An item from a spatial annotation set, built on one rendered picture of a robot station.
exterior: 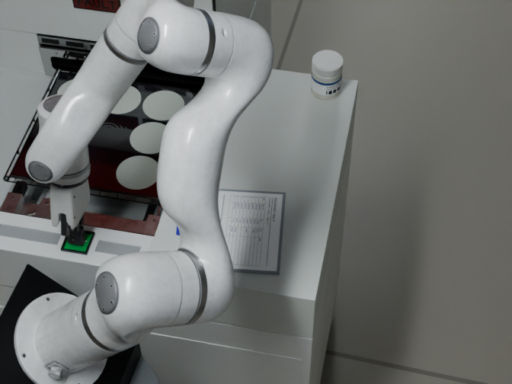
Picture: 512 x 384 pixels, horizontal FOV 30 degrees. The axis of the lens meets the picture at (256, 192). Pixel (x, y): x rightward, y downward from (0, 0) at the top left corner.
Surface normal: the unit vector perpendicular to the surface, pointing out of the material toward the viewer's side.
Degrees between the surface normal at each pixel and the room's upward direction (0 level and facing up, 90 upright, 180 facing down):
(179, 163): 49
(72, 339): 71
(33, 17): 90
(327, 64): 0
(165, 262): 31
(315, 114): 0
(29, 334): 40
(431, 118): 0
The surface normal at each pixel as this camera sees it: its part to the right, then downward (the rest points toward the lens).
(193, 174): 0.15, 0.23
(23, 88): -0.01, -0.63
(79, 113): 0.25, -0.01
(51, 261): -0.20, 0.76
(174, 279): 0.63, -0.30
